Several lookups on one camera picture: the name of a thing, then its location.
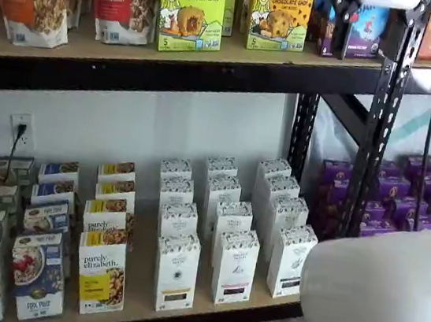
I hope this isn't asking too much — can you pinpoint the wooden shelf board with bags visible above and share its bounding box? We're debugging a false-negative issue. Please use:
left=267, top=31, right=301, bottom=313
left=0, top=0, right=389, bottom=110

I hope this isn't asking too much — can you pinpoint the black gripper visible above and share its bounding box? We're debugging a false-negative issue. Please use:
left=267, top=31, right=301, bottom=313
left=318, top=0, right=366, bottom=63

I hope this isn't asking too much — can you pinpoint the white box black strip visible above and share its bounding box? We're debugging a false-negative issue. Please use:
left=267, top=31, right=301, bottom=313
left=259, top=192, right=312, bottom=261
left=264, top=220, right=321, bottom=304
left=261, top=172, right=303, bottom=209
left=255, top=155, right=294, bottom=188

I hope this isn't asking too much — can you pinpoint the white box pink strip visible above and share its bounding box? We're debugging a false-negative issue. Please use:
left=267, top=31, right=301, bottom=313
left=202, top=153, right=240, bottom=185
left=201, top=172, right=244, bottom=228
left=210, top=197, right=256, bottom=250
left=208, top=225, right=263, bottom=310

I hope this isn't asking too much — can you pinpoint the blue granola box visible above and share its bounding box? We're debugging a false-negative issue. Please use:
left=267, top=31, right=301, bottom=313
left=2, top=226, right=74, bottom=322
left=29, top=175, right=80, bottom=211
left=20, top=195, right=72, bottom=241
left=36, top=156, right=82, bottom=190

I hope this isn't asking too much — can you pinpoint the red label granola bag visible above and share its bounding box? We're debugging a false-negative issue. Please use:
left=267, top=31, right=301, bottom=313
left=80, top=0, right=161, bottom=50

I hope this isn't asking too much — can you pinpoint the yellow Bobo's peanut butter box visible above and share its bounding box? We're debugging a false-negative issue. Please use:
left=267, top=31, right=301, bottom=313
left=244, top=0, right=315, bottom=58

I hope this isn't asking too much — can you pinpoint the black metal shelf frame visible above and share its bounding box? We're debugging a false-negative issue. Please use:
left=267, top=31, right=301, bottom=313
left=0, top=0, right=431, bottom=322

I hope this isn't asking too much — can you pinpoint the wooden shelf board with boxes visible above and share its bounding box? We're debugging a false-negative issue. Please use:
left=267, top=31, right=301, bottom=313
left=0, top=162, right=317, bottom=322

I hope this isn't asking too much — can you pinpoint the green Bobo's apple pie box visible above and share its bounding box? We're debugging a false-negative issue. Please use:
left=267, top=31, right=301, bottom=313
left=151, top=0, right=228, bottom=60

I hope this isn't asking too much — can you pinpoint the white box yellow strip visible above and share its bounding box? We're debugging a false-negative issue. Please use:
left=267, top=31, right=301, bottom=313
left=147, top=229, right=204, bottom=317
left=157, top=155, right=195, bottom=187
left=154, top=198, right=202, bottom=243
left=156, top=175, right=197, bottom=211

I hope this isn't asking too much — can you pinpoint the black plug with cable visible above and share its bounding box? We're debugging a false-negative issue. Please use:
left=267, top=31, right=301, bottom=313
left=5, top=122, right=27, bottom=178

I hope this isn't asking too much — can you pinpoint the white yellow purely elizabeth box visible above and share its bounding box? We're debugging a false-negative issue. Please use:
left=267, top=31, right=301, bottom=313
left=79, top=194, right=132, bottom=244
left=92, top=176, right=137, bottom=209
left=95, top=157, right=138, bottom=191
left=69, top=226, right=136, bottom=321

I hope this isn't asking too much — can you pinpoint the white wall outlet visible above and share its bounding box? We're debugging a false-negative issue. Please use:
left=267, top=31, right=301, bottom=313
left=6, top=111, right=34, bottom=150

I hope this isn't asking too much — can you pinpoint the brown purple snack box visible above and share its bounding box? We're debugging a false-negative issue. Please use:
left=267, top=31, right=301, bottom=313
left=306, top=0, right=340, bottom=59

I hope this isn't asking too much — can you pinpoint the purple kids bar box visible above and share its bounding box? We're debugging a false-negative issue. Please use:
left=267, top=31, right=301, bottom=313
left=343, top=0, right=392, bottom=64

